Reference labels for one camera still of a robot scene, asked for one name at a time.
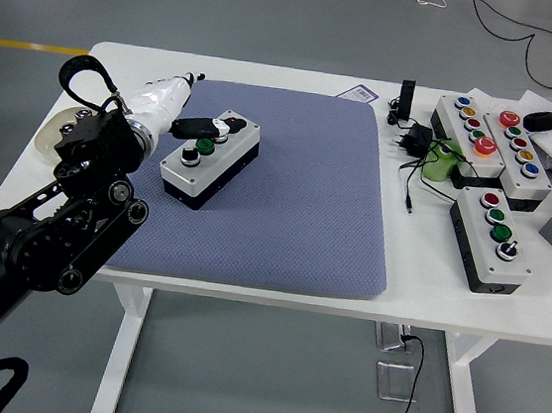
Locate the metal floor socket plate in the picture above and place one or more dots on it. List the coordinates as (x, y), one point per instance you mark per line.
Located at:
(393, 382)
(391, 336)

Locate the green plastic holder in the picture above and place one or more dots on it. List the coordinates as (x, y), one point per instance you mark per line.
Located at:
(437, 167)

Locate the translucent shallow dish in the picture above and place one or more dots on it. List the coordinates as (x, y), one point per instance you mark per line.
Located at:
(46, 140)

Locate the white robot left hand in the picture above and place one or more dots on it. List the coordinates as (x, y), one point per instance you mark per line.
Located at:
(161, 101)

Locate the blue-grey textured mat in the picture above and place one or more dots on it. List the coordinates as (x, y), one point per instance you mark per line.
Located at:
(297, 194)

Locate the grey four-button control box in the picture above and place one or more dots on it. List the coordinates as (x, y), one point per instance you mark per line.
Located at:
(223, 163)

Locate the grey four-button box with selector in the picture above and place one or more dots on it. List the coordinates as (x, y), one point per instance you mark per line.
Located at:
(494, 261)

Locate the white table leg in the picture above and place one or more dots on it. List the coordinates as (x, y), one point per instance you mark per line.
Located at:
(467, 388)
(122, 348)

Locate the black upright small device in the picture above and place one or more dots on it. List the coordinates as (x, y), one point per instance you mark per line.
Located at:
(406, 99)

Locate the black cylindrical capacitor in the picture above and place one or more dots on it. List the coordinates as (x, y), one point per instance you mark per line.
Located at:
(66, 129)
(84, 113)

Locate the black power adapter plug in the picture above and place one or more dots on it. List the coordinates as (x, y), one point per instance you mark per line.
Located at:
(418, 137)

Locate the purple-bordered label card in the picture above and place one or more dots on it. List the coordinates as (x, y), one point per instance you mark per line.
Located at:
(359, 93)

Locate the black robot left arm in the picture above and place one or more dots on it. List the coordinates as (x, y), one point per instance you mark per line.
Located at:
(55, 221)

